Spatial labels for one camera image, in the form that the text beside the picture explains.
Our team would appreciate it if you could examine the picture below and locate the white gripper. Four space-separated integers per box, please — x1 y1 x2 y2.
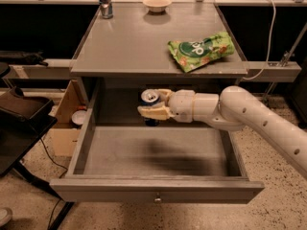
137 89 195 123

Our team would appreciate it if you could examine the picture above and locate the blue pepsi can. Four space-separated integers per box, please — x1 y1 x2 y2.
140 89 160 127

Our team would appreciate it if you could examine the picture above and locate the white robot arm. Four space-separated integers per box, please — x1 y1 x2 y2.
137 85 307 178

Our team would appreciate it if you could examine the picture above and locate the open grey top drawer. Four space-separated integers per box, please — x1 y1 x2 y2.
49 80 266 205

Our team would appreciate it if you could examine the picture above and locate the metal drawer knob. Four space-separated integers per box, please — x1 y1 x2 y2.
154 193 162 203

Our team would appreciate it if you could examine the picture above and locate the tall blue silver can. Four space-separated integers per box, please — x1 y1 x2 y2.
99 0 113 19

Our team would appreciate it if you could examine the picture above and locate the green chip bag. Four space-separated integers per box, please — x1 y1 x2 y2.
168 32 235 73

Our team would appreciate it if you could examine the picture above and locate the grey cabinet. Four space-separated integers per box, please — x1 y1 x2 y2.
72 2 247 122

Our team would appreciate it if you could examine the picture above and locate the small white bowl in box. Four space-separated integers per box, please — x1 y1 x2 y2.
71 110 86 126

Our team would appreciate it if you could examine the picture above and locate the cardboard box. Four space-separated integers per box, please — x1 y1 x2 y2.
51 80 86 157

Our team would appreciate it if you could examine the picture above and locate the black tray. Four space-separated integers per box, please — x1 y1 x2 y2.
0 87 54 122

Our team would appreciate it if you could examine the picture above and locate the black side table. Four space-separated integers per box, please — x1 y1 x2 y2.
0 113 75 230

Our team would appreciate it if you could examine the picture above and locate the black cable on floor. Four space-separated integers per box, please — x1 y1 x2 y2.
39 137 69 230

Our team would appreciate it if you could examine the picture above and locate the metal clamp bracket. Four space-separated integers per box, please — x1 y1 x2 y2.
270 22 307 67

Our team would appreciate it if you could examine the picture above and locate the white cable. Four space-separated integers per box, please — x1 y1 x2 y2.
242 0 277 81

